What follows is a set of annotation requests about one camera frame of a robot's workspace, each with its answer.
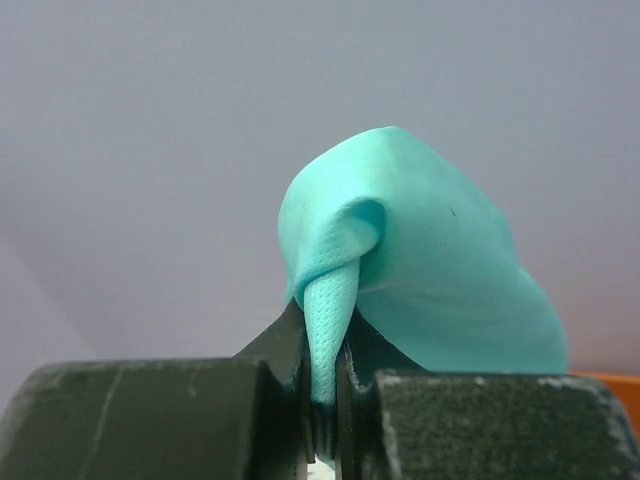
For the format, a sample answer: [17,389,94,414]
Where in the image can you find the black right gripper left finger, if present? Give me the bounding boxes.
[1,304,313,480]

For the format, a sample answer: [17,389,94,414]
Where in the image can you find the orange plastic basket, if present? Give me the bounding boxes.
[572,371,640,402]

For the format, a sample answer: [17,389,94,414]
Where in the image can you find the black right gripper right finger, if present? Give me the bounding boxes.
[336,315,639,480]

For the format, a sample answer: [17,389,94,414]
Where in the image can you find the mint green t-shirt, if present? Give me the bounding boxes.
[278,127,569,405]

